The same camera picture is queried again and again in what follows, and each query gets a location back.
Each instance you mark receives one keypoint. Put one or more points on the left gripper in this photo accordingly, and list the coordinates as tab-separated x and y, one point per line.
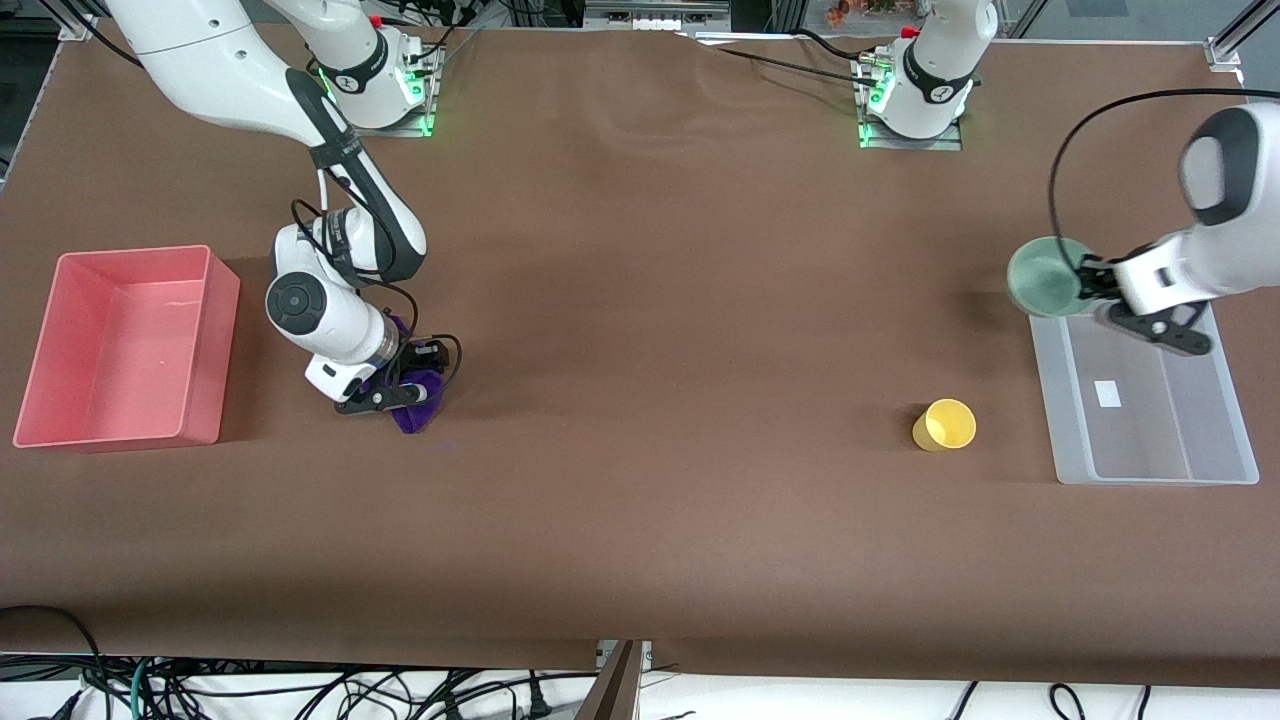
1094	279

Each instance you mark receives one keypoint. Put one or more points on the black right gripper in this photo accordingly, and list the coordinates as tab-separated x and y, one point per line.
411	355

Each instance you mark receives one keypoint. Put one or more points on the purple cloth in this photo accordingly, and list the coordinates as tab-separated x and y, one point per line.
420	410

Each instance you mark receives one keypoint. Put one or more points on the green bowl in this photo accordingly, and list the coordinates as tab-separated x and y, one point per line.
1040	280

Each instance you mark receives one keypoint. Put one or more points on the yellow plastic cup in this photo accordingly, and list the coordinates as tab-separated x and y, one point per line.
948	425

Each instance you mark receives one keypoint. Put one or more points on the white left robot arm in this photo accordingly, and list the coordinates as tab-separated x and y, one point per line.
935	50

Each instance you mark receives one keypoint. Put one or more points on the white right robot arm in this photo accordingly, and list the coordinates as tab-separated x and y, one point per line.
200	60

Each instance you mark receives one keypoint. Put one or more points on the white paper label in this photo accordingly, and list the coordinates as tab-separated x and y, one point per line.
1108	394

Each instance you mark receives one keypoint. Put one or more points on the translucent white plastic bin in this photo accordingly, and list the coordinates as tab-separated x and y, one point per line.
1150	440

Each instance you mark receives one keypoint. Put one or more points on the brown table cover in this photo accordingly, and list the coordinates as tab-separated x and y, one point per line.
640	300

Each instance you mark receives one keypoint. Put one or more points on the pink plastic bin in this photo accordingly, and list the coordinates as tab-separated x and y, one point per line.
120	350

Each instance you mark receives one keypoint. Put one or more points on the brown table leg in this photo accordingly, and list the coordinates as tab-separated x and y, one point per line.
615	690

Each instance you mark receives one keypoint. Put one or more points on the grey power strip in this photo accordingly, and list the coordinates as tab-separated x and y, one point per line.
655	15

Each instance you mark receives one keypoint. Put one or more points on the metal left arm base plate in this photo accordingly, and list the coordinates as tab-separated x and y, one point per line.
950	140

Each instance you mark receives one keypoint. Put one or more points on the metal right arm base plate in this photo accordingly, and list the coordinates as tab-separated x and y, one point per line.
425	100

